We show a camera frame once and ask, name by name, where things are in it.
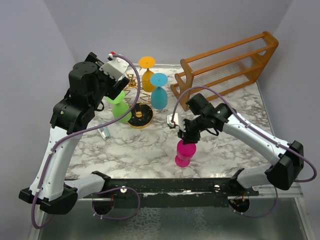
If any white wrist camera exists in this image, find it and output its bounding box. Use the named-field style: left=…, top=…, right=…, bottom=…
left=99, top=51, right=129, bottom=81
left=166, top=113, right=186, bottom=132

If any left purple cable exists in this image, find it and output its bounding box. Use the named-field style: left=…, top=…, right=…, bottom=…
left=31, top=55, right=142, bottom=230

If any pink plastic goblet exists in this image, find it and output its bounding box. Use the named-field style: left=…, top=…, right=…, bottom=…
left=175, top=140, right=197, bottom=168

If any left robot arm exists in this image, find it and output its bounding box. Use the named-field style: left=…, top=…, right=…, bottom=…
left=18, top=52, right=129, bottom=215

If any green plastic goblet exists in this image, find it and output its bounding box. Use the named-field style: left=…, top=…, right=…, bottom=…
left=106, top=90, right=129, bottom=118

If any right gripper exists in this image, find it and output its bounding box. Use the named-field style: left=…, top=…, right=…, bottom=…
left=177, top=114, right=208, bottom=145

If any light blue stapler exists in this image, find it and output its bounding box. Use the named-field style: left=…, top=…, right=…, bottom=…
left=97, top=126, right=111, bottom=140

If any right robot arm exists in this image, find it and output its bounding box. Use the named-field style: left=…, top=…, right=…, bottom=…
left=171, top=93, right=304, bottom=196

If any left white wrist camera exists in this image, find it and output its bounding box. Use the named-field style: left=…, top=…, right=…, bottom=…
left=99, top=51, right=129, bottom=81

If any teal plastic goblet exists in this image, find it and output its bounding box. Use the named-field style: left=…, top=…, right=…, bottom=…
left=150, top=73, right=168, bottom=110

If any wooden rack with clear rods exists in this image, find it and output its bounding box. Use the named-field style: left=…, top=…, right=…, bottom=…
left=170, top=31, right=279, bottom=111

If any gold wire wine glass rack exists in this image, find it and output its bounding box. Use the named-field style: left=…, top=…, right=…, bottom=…
left=123, top=72, right=154, bottom=129

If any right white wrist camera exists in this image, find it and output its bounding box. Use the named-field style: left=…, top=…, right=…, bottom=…
left=166, top=113, right=186, bottom=132

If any orange plastic goblet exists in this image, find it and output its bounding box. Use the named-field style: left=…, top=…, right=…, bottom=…
left=138, top=56, right=156, bottom=93

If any black base frame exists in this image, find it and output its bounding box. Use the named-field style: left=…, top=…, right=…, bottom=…
left=84, top=177, right=259, bottom=209

